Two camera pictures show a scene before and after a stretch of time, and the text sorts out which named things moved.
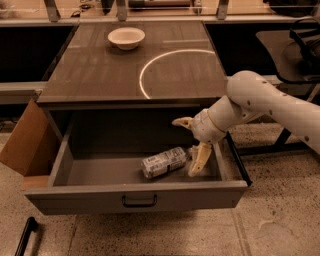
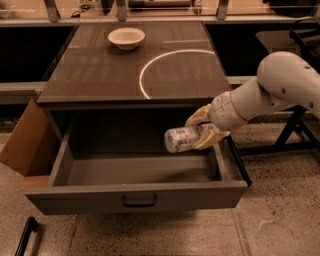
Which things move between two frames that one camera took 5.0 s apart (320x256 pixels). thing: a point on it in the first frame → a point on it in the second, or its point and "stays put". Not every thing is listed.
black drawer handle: x=140 y=205 stays put
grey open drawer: x=95 y=167 stays put
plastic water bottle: x=163 y=161 → x=183 y=138
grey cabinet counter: x=136 y=64 stays put
